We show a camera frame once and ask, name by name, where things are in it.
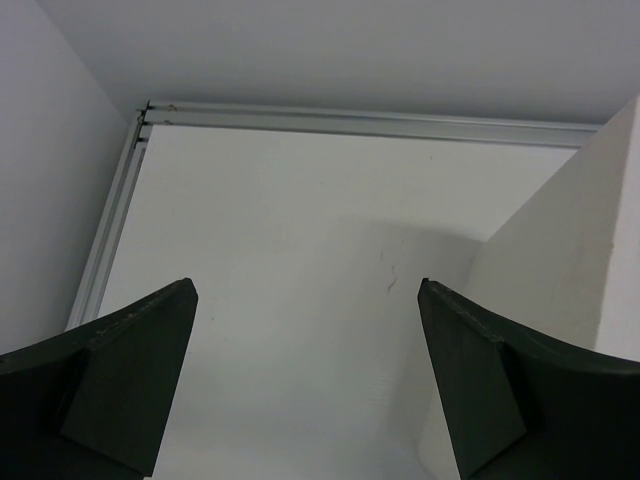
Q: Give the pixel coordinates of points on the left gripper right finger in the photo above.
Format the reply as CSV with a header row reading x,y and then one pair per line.
x,y
520,404

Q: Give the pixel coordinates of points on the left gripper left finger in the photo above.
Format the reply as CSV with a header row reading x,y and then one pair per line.
x,y
94,401

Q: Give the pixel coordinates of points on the white drawer cabinet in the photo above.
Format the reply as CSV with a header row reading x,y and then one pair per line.
x,y
566,264

